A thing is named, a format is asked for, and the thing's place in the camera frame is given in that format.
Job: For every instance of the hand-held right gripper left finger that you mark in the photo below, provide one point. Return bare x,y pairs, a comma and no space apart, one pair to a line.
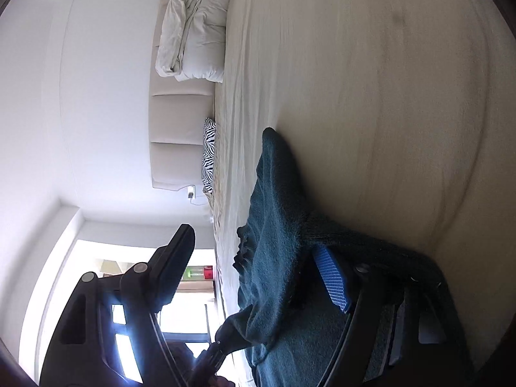
179,266

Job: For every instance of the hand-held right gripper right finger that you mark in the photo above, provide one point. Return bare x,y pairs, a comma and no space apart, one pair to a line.
332,278

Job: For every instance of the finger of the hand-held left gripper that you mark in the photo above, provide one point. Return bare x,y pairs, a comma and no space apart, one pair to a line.
227,332

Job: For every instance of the dark teal cloth garment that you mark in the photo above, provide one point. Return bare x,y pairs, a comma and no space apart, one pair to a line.
274,250

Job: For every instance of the green plastic item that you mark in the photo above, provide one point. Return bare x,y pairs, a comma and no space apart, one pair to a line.
189,273

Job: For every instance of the red box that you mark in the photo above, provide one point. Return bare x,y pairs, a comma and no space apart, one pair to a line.
208,273

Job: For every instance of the zebra print pillow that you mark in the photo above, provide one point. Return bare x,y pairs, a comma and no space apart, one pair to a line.
209,153

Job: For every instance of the beige padded headboard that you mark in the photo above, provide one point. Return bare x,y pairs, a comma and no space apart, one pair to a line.
181,121

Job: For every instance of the bed with beige sheet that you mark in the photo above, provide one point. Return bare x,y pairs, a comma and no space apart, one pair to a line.
363,88

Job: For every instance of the folded white duvet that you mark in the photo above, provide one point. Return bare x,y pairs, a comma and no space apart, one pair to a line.
193,36

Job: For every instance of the wall socket with charger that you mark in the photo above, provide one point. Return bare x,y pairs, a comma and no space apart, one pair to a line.
191,192

